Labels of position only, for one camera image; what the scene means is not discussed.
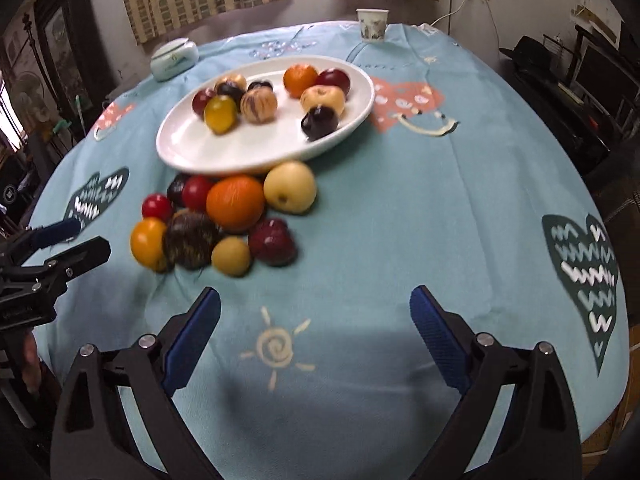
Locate orange-yellow tomato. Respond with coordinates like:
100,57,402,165
129,218,169,273

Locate red cherry tomato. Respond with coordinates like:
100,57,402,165
141,193,175,223

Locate dark brown passion fruit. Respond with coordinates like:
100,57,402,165
162,210,221,270

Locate small tan longan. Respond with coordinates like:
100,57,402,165
212,236,253,278

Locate large orange mandarin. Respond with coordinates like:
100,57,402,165
206,176,266,233

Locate yellow-green tomato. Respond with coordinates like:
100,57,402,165
203,96,238,136

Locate pale yellow pear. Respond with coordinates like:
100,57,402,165
264,160,317,214

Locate striped pepino melon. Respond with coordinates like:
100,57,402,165
215,73,247,91
240,88,278,124

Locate small orange mandarin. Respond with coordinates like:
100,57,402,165
282,63,318,99

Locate tan apple-shaped fruit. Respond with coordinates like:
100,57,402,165
299,84,346,117

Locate red plum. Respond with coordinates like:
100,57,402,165
316,68,350,96

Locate dark red-brown tomato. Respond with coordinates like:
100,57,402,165
191,88,217,119

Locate dark plum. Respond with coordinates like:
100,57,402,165
300,105,338,141

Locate person left hand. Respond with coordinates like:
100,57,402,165
22,332,42,393

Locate standing fan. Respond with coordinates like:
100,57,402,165
10,72,52,131

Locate white oval plate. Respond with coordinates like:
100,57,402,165
156,55,375,177

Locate celadon lidded jar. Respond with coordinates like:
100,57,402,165
150,38,200,82

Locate blue patterned tablecloth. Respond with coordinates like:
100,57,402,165
32,23,628,479

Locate computer monitor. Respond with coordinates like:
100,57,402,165
575,42,639,129

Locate printed paper cup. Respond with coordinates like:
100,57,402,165
356,8,390,42

